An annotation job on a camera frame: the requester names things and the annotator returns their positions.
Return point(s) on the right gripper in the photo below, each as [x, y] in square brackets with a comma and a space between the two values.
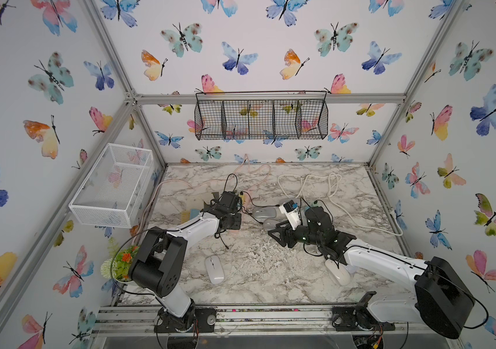
[285, 233]

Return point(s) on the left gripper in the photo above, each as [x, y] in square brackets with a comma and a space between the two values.
[238, 219]

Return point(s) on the white wireless mouse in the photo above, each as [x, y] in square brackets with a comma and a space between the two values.
[215, 270]

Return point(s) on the silver mouse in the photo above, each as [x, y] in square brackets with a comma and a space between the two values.
[263, 213]
[270, 224]

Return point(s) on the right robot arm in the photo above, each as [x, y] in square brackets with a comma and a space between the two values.
[434, 294]

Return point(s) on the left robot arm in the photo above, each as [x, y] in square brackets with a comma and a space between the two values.
[158, 263]

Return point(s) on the white mouse right front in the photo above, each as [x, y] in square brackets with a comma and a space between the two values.
[338, 272]

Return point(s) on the blue round object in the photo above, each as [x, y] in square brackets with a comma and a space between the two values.
[189, 215]

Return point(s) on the artificial potted plant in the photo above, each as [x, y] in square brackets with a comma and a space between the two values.
[118, 264]

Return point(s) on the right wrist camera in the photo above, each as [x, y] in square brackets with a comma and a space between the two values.
[292, 211]

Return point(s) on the black wire wall basket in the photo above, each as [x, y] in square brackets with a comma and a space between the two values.
[282, 115]

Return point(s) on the white mesh wall basket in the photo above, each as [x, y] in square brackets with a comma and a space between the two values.
[114, 188]

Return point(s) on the aluminium front rail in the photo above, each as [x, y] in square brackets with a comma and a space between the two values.
[226, 320]

